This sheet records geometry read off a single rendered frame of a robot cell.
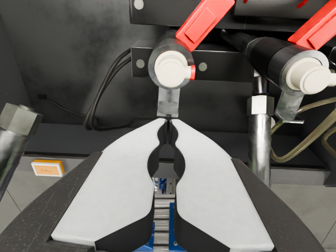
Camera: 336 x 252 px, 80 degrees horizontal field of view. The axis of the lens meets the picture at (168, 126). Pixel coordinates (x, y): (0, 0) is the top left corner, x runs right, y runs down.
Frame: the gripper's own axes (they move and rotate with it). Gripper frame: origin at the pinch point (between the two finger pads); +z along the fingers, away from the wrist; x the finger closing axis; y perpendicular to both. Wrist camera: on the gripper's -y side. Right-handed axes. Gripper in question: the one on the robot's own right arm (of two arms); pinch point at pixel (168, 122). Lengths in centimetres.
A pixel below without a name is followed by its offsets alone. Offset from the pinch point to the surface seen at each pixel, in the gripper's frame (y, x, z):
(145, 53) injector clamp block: -1.0, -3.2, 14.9
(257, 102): 0.5, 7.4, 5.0
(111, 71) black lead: 1.1, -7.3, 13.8
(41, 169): 20.7, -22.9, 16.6
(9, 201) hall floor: 158, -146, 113
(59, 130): 19.0, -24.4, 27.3
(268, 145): 3.4, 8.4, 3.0
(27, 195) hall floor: 148, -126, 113
